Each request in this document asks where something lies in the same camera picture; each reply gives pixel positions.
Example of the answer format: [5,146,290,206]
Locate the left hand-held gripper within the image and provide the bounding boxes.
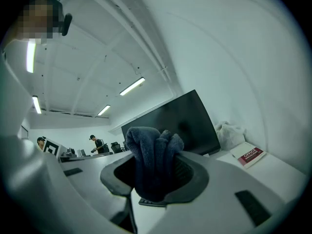
[42,139,76,159]

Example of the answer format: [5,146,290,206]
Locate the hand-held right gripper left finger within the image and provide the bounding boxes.
[58,151,134,234]

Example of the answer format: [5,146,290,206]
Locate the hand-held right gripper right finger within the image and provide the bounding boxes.
[151,151,293,234]

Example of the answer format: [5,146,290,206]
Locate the dark blue cloth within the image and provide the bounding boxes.
[125,126,185,203]

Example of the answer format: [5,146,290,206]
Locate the black curved monitor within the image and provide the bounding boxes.
[121,89,221,156]

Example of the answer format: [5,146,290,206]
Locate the long ceiling light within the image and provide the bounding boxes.
[119,77,146,97]
[26,40,37,74]
[32,96,42,115]
[97,104,111,116]

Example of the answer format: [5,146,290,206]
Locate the red and white book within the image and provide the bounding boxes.
[230,141,267,170]

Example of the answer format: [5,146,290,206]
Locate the large black keyboard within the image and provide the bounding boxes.
[138,197,169,207]

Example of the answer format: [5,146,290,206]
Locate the white plastic bag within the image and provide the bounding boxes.
[214,120,247,151]

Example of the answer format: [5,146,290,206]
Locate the person's head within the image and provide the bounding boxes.
[9,0,65,45]

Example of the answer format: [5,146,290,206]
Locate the white ceiling pipes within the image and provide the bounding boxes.
[80,0,181,99]

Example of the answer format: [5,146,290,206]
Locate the black head-worn camera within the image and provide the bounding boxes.
[31,0,73,37]

